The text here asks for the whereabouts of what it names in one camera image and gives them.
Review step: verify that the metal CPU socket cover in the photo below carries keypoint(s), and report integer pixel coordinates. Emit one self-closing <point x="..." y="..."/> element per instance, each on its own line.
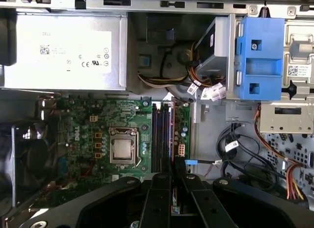
<point x="113" y="133"/>

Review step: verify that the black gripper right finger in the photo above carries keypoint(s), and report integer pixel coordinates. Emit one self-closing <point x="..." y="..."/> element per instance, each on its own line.
<point x="201" y="206"/>

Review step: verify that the black RAM stick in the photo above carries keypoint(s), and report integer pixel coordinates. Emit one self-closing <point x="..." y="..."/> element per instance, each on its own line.
<point x="167" y="130"/>
<point x="173" y="130"/>

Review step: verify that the metal locking lever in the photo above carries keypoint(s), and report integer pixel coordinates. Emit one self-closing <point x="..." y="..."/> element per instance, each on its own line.
<point x="138" y="162"/>

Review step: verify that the blue drive latch bracket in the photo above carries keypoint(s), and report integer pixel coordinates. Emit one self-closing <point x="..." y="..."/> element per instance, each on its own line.
<point x="260" y="66"/>

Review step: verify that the black PC case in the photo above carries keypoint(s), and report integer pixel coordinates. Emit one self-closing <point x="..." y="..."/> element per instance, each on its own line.
<point x="157" y="3"/>

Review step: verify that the black RAM slot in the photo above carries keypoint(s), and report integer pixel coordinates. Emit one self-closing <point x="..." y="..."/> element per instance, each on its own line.
<point x="154" y="134"/>
<point x="160" y="134"/>

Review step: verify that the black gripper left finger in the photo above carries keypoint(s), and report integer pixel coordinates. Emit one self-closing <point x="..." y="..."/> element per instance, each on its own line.
<point x="159" y="201"/>

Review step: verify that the grey metal drive cage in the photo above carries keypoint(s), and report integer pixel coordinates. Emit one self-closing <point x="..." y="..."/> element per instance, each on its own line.
<point x="269" y="117"/>

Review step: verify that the green motherboard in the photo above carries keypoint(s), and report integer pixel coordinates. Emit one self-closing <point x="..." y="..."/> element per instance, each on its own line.
<point x="81" y="120"/>

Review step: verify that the grey power supply unit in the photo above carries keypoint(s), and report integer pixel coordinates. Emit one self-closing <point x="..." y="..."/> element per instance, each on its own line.
<point x="61" y="51"/>

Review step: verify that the silver CPU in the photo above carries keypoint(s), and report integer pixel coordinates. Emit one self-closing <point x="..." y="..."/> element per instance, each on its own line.
<point x="122" y="149"/>

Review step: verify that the black case fan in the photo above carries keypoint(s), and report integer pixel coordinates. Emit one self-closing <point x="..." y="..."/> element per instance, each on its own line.
<point x="34" y="159"/>

